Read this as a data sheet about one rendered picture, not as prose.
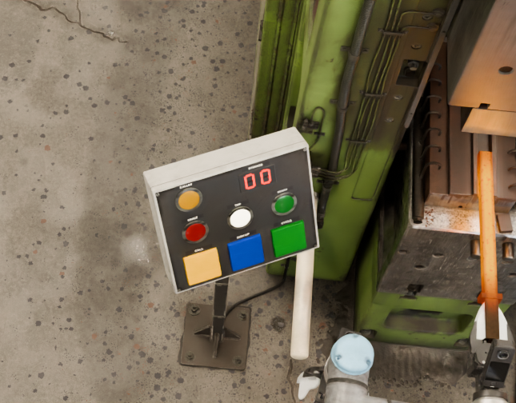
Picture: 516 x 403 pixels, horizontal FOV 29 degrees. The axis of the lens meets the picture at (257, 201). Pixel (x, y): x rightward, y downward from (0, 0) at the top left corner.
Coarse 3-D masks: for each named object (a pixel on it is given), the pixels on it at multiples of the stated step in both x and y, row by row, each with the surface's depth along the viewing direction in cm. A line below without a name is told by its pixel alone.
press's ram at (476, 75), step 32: (480, 0) 175; (512, 0) 164; (448, 32) 200; (480, 32) 173; (512, 32) 172; (448, 64) 197; (480, 64) 181; (512, 64) 180; (448, 96) 194; (480, 96) 191; (512, 96) 190
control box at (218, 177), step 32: (192, 160) 208; (224, 160) 207; (256, 160) 206; (288, 160) 208; (160, 192) 202; (224, 192) 207; (256, 192) 210; (288, 192) 213; (160, 224) 206; (192, 224) 208; (224, 224) 212; (256, 224) 215; (224, 256) 216; (288, 256) 223; (192, 288) 218
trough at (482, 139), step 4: (480, 136) 236; (484, 136) 236; (488, 136) 236; (480, 140) 236; (484, 140) 236; (488, 140) 236; (480, 144) 235; (484, 144) 235; (488, 144) 235; (480, 148) 235; (484, 148) 235; (488, 148) 235
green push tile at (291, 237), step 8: (288, 224) 218; (296, 224) 217; (272, 232) 216; (280, 232) 217; (288, 232) 218; (296, 232) 219; (304, 232) 219; (272, 240) 218; (280, 240) 218; (288, 240) 219; (296, 240) 220; (304, 240) 221; (280, 248) 219; (288, 248) 220; (296, 248) 221; (304, 248) 222
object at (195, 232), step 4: (196, 224) 209; (200, 224) 209; (188, 228) 209; (192, 228) 209; (196, 228) 209; (200, 228) 210; (204, 228) 210; (188, 232) 209; (192, 232) 209; (196, 232) 210; (200, 232) 210; (204, 232) 211; (188, 236) 210; (192, 236) 210; (196, 236) 210; (200, 236) 211; (192, 240) 211; (196, 240) 211
